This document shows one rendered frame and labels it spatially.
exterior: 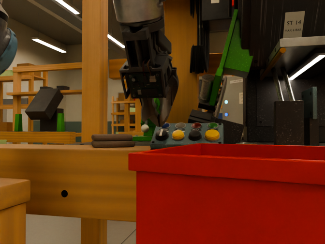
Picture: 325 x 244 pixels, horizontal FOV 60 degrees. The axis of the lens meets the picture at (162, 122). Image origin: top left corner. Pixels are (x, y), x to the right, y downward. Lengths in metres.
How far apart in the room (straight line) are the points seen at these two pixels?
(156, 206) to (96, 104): 1.04
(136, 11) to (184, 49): 0.80
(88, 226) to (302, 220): 1.19
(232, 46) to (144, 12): 0.44
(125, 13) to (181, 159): 0.25
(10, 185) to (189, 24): 0.94
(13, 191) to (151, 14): 0.37
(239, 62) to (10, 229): 0.66
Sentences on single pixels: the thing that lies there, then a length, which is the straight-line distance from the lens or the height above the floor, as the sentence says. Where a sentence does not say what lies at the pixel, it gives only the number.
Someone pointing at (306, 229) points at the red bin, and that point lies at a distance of 0.26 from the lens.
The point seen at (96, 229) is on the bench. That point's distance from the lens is 1.37.
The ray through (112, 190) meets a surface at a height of 0.81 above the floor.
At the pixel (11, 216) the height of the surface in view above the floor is 0.79.
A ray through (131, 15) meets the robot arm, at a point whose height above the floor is 1.11.
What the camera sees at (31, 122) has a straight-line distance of 6.12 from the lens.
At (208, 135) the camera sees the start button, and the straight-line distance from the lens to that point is 0.57.
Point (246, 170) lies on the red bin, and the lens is 0.25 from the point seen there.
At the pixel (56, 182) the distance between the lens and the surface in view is 0.68.
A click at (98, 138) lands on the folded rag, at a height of 0.92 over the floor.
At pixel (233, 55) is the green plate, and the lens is 0.83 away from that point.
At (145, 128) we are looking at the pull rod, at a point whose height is 0.94.
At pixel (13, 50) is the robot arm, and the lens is 0.68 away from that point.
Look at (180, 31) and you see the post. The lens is 1.25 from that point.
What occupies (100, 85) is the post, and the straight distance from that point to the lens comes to 1.31.
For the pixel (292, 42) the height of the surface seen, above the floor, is 1.12.
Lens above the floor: 0.94
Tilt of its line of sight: 1 degrees up
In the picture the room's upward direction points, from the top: straight up
